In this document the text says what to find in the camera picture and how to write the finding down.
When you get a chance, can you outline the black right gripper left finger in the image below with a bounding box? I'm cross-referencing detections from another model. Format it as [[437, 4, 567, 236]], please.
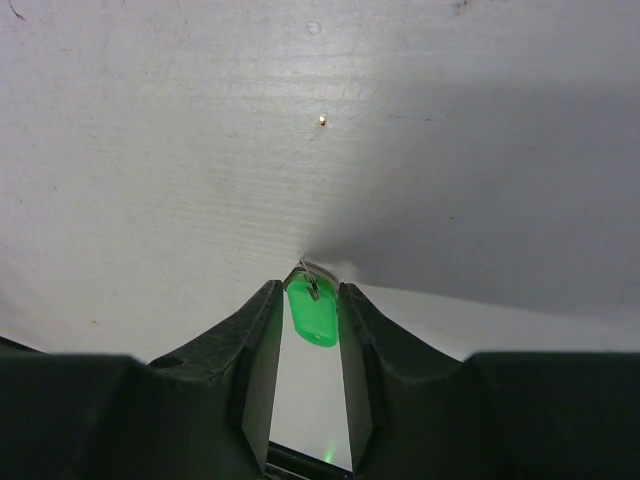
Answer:
[[1, 280, 283, 479]]

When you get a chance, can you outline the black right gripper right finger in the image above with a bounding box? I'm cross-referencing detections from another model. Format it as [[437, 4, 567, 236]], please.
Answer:
[[338, 284, 639, 479]]

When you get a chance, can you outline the key with green tag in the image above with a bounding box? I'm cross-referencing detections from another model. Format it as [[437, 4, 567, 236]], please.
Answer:
[[283, 258, 340, 348]]

